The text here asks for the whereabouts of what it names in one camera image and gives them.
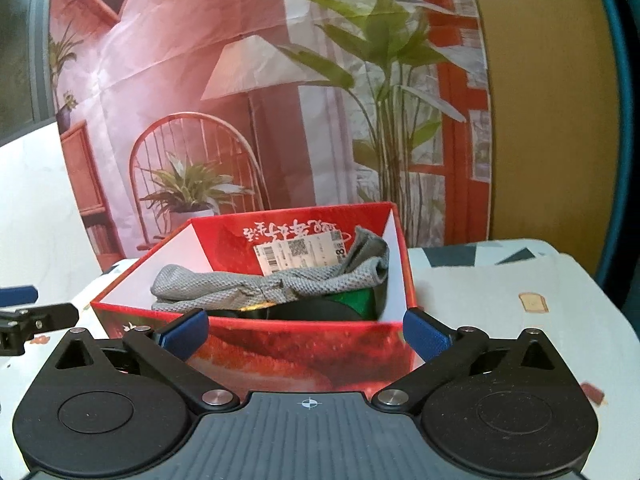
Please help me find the black sleep eye mask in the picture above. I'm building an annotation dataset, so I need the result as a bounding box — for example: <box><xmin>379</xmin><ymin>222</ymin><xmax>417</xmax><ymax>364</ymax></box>
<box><xmin>207</xmin><ymin>297</ymin><xmax>364</xmax><ymax>322</ymax></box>

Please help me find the printed room backdrop poster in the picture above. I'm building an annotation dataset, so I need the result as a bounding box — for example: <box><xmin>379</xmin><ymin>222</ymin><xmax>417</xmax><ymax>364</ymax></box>
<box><xmin>49</xmin><ymin>0</ymin><xmax>492</xmax><ymax>266</ymax></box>

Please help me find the green object in box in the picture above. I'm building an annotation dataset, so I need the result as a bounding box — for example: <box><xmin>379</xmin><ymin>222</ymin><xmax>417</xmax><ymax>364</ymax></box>
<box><xmin>332</xmin><ymin>288</ymin><xmax>378</xmax><ymax>321</ymax></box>

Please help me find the grey knitted cloth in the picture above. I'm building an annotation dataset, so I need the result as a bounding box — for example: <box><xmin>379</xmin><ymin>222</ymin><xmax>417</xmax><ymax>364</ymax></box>
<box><xmin>151</xmin><ymin>226</ymin><xmax>390</xmax><ymax>313</ymax></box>

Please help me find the red strawberry cardboard box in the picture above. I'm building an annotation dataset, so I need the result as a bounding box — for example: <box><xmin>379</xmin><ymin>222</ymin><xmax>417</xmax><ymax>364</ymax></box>
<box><xmin>91</xmin><ymin>203</ymin><xmax>416</xmax><ymax>396</ymax></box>

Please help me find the white shipping label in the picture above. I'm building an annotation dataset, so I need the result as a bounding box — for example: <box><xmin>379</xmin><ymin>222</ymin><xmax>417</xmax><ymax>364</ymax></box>
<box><xmin>254</xmin><ymin>231</ymin><xmax>347</xmax><ymax>276</ymax></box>

